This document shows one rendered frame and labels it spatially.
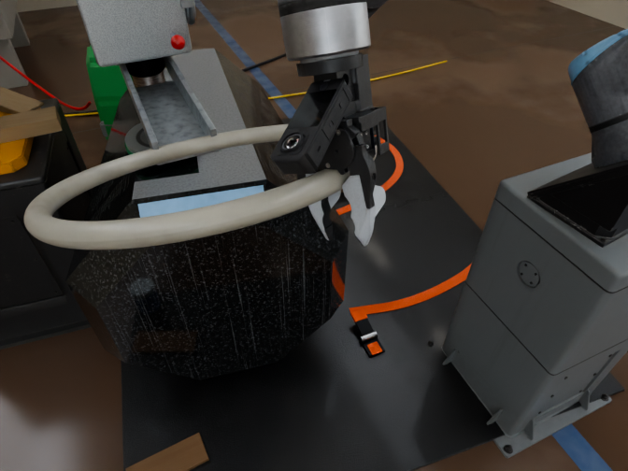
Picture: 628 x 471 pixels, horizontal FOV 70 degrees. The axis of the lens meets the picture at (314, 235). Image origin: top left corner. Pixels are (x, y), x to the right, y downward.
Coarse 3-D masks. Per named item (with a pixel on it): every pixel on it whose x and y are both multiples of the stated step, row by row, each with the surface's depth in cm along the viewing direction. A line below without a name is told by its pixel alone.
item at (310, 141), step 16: (336, 80) 46; (304, 96) 48; (320, 96) 46; (336, 96) 45; (352, 96) 47; (304, 112) 46; (320, 112) 44; (336, 112) 45; (288, 128) 46; (304, 128) 44; (320, 128) 43; (336, 128) 45; (288, 144) 43; (304, 144) 42; (320, 144) 43; (288, 160) 43; (304, 160) 42; (320, 160) 43
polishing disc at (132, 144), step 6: (138, 126) 132; (132, 132) 130; (138, 132) 130; (144, 132) 130; (126, 138) 127; (132, 138) 127; (138, 138) 127; (144, 138) 127; (126, 144) 125; (132, 144) 125; (138, 144) 125; (144, 144) 125; (132, 150) 124; (138, 150) 123
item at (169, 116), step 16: (176, 64) 108; (128, 80) 101; (176, 80) 108; (144, 96) 105; (160, 96) 105; (176, 96) 105; (192, 96) 95; (144, 112) 90; (160, 112) 99; (176, 112) 99; (192, 112) 99; (144, 128) 89; (160, 128) 94; (176, 128) 94; (192, 128) 94; (208, 128) 85; (160, 144) 89; (176, 160) 85
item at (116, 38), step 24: (96, 0) 94; (120, 0) 96; (144, 0) 98; (168, 0) 100; (96, 24) 97; (120, 24) 99; (144, 24) 101; (168, 24) 103; (96, 48) 100; (120, 48) 102; (144, 48) 104; (168, 48) 106
